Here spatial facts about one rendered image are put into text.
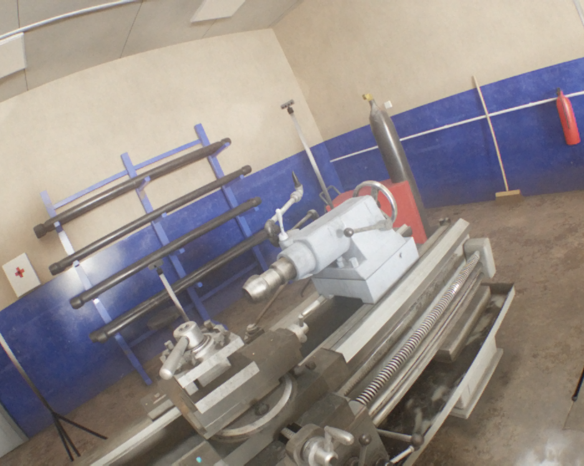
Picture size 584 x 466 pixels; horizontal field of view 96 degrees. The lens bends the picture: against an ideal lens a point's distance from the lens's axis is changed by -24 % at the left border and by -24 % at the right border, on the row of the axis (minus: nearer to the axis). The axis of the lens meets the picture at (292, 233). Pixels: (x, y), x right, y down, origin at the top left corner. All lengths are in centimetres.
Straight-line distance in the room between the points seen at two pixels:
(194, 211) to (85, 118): 173
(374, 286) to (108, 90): 382
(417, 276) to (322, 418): 71
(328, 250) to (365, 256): 15
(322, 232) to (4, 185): 353
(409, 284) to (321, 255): 36
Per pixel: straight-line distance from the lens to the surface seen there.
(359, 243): 127
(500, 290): 190
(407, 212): 326
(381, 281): 129
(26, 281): 389
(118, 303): 403
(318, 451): 78
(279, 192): 486
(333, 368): 101
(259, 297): 109
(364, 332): 113
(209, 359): 75
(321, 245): 118
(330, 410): 86
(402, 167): 327
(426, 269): 139
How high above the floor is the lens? 145
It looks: 13 degrees down
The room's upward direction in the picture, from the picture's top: 24 degrees counter-clockwise
